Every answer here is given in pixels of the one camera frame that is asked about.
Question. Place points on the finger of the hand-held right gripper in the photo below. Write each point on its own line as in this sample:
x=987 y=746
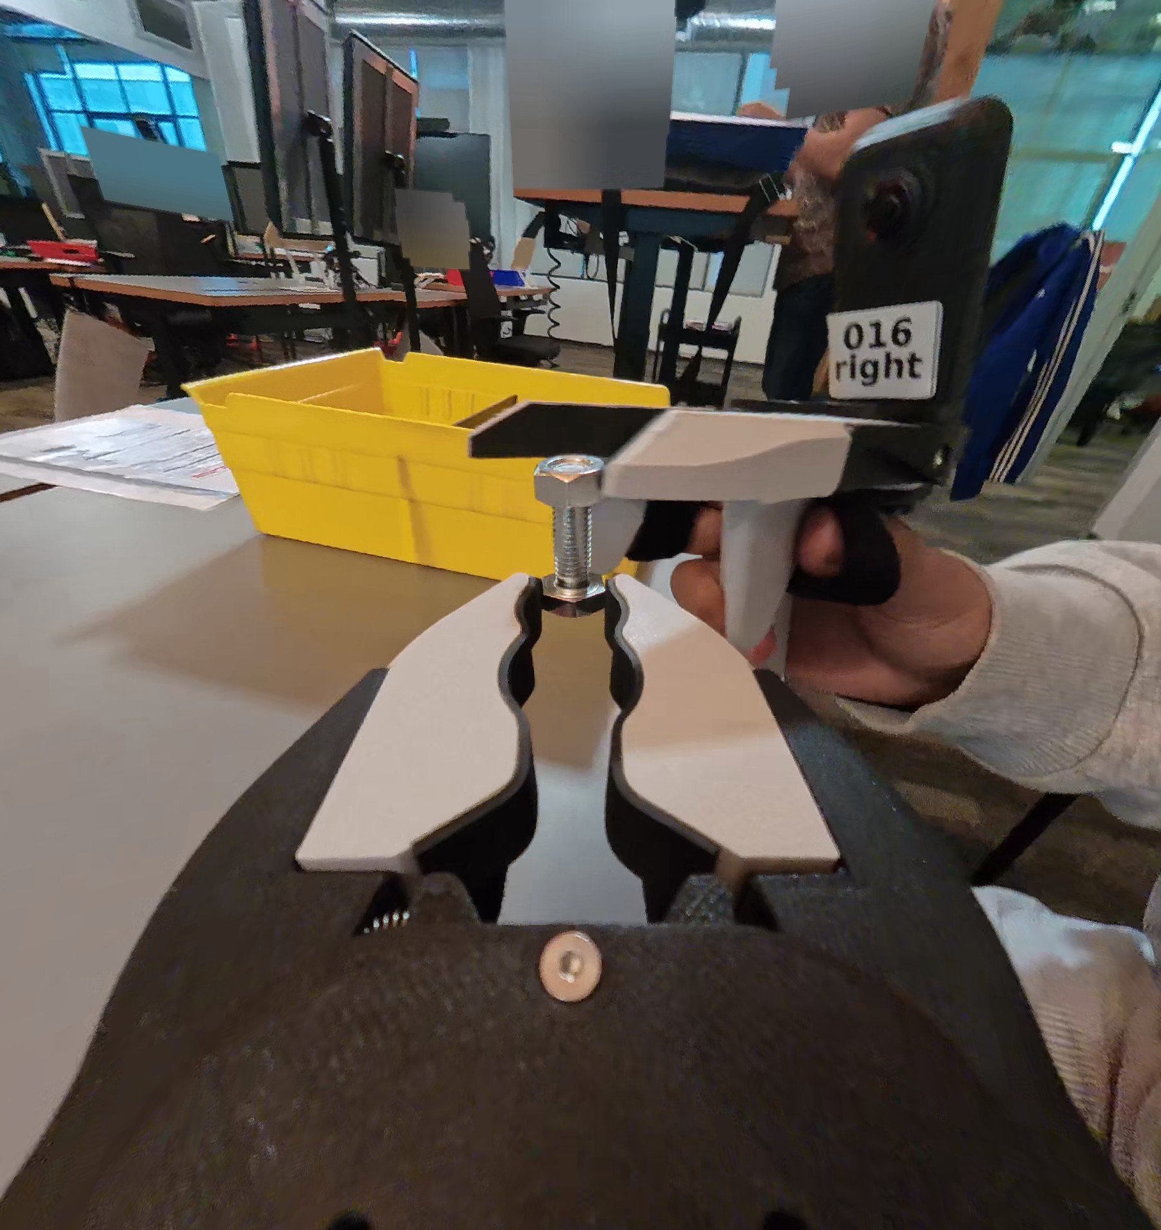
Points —
x=563 y=429
x=725 y=461

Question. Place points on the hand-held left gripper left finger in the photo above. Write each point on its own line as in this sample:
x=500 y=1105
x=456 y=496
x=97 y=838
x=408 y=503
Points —
x=418 y=759

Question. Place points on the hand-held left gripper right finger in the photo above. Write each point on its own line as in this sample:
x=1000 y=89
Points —
x=715 y=759

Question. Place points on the silver bolt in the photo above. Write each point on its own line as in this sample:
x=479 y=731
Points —
x=570 y=484

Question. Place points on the steel hex bolt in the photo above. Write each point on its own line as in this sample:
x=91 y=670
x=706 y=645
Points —
x=574 y=543

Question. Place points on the yellow plastic bin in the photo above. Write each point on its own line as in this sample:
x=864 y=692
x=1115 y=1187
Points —
x=332 y=480

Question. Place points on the person's right forearm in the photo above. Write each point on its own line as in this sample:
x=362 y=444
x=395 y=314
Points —
x=1071 y=692

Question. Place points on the wooden top standing desk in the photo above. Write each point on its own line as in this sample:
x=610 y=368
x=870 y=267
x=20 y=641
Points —
x=639 y=289

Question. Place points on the grey desk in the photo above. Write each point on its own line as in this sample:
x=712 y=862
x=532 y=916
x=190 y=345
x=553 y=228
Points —
x=110 y=692

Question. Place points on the person's right hand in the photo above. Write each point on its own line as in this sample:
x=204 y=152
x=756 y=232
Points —
x=889 y=645

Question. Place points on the black rolling cart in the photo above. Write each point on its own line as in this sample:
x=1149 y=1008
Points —
x=696 y=356

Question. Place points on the black office chair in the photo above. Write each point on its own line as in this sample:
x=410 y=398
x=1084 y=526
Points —
x=490 y=299

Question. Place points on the small blue bin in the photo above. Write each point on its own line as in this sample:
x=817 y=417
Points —
x=511 y=280

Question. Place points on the blue striped jacket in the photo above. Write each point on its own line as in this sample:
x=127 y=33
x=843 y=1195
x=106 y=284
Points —
x=1023 y=366

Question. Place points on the stack of blue sheets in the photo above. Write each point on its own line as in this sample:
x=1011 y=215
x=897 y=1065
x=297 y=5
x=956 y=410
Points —
x=725 y=144

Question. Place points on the black computer monitor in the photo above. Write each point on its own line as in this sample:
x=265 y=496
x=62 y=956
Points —
x=456 y=160

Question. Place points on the black metal leg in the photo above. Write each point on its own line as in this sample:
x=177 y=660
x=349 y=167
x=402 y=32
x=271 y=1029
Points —
x=1023 y=838

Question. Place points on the long wooden top table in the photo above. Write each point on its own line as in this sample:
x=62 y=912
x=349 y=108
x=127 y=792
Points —
x=15 y=263
x=255 y=289

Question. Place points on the large dark display panel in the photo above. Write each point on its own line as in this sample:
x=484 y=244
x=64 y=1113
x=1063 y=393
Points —
x=379 y=125
x=293 y=97

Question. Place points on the laminated paper sheet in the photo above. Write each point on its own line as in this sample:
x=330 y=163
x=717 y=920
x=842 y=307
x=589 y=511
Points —
x=110 y=452

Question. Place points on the person's grey sweatshirt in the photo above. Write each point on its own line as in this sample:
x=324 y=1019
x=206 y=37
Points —
x=1118 y=1038

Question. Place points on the red plastic bin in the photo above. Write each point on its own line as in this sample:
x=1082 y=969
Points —
x=62 y=253

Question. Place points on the wooden post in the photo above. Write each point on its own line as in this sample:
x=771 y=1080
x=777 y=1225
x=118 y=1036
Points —
x=969 y=39

